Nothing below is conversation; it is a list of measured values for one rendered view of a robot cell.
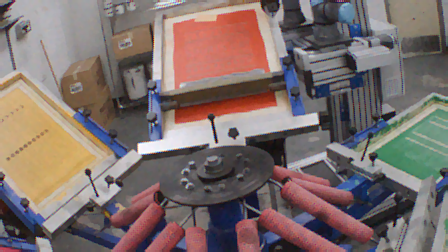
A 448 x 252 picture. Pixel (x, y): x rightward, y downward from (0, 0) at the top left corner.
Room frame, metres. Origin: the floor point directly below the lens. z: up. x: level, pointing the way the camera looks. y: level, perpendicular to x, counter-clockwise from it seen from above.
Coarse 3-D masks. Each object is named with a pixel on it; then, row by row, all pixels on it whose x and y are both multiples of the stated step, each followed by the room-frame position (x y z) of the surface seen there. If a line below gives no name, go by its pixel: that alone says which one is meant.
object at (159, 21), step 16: (224, 0) 2.38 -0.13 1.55; (240, 0) 2.37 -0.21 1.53; (256, 0) 2.37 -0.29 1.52; (160, 16) 2.39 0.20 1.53; (176, 16) 2.41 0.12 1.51; (160, 32) 2.28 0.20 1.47; (272, 32) 2.12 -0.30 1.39; (160, 48) 2.19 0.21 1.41; (160, 64) 2.10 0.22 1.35; (288, 96) 1.82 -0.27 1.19; (288, 112) 1.74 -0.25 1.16; (192, 128) 1.78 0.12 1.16; (208, 128) 1.76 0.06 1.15; (224, 128) 1.75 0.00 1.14
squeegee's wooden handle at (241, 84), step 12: (204, 84) 1.86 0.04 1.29; (216, 84) 1.85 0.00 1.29; (228, 84) 1.84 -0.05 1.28; (240, 84) 1.84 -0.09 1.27; (252, 84) 1.84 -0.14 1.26; (264, 84) 1.84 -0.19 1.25; (180, 96) 1.86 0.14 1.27; (192, 96) 1.86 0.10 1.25; (204, 96) 1.87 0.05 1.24; (216, 96) 1.87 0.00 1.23
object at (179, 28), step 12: (180, 24) 2.35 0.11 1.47; (192, 24) 2.33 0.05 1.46; (204, 24) 2.31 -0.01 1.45; (180, 36) 2.27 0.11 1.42; (180, 48) 2.20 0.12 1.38; (180, 60) 2.14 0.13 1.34; (180, 72) 2.08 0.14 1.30; (180, 108) 1.91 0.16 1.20; (192, 108) 1.90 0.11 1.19; (204, 108) 1.89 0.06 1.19; (216, 108) 1.87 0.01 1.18; (180, 120) 1.86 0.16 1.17; (192, 120) 1.85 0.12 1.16
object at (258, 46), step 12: (240, 12) 2.33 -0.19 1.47; (252, 12) 2.31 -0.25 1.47; (216, 24) 2.29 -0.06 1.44; (228, 24) 2.27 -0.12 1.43; (252, 24) 2.24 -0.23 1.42; (252, 36) 2.17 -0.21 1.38; (252, 48) 2.10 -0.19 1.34; (264, 48) 2.09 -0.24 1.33; (264, 60) 2.03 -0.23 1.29; (228, 72) 2.02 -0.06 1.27; (264, 72) 1.97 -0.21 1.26; (252, 96) 1.88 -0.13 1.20; (264, 96) 1.87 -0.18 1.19; (228, 108) 1.86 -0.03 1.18; (240, 108) 1.85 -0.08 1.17; (252, 108) 1.84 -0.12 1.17
